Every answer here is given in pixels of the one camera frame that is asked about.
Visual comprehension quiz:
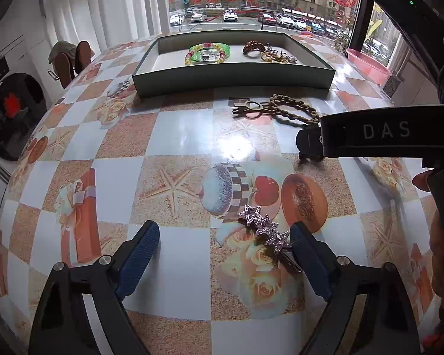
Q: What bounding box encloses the black hair claw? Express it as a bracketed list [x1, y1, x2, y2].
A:
[298, 151, 325, 164]

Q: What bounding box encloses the multicolour spiral hair tie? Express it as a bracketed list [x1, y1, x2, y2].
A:
[185, 42, 226, 66]

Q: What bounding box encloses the white washing machine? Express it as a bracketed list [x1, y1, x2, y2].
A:
[0, 35, 56, 185]

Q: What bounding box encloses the brown slatted panel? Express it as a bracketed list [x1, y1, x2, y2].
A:
[382, 74, 404, 99]

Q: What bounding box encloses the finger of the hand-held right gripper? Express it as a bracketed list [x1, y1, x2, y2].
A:
[295, 126, 324, 160]

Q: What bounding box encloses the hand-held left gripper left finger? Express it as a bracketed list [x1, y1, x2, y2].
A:
[29, 220, 161, 355]

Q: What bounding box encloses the pink plastic basin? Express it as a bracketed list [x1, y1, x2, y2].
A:
[345, 47, 392, 85]

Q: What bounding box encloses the brown braided hair tie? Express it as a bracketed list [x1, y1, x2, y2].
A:
[268, 94, 321, 131]

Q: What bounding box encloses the rhinestone star hair clip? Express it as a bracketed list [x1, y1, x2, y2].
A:
[238, 204, 304, 275]

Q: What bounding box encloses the white tumble dryer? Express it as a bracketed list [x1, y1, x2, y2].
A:
[0, 0, 47, 50]

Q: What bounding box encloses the grey cloth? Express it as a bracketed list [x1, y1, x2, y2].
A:
[48, 41, 78, 63]

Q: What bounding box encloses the green translucent bracelet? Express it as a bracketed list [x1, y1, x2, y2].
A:
[190, 43, 232, 63]

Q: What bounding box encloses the brown spiral hair tie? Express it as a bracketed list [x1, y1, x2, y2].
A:
[243, 40, 268, 56]

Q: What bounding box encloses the person's right hand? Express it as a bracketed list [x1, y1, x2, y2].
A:
[412, 171, 434, 193]

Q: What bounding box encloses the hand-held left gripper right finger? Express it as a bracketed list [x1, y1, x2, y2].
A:
[289, 221, 422, 355]

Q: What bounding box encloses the hair tie with metal ring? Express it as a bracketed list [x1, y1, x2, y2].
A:
[232, 99, 271, 118]

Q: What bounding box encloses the grey shallow box tray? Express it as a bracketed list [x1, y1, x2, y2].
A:
[132, 31, 336, 99]

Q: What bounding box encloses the white curtain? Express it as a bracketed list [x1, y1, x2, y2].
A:
[41, 0, 171, 52]

